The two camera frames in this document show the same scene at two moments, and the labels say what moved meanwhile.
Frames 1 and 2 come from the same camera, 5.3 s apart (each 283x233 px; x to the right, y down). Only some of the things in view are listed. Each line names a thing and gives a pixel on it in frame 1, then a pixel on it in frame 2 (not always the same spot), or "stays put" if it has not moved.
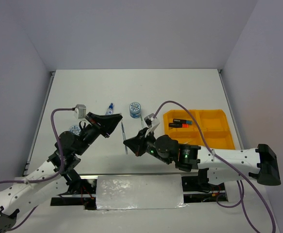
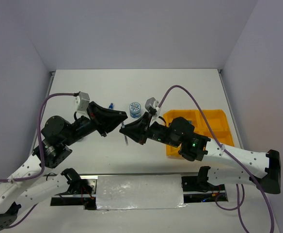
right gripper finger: (135, 144) → (137, 130)
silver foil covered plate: (139, 191) stays put
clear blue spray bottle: (109, 110) stays put
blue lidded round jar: (134, 110) stays put
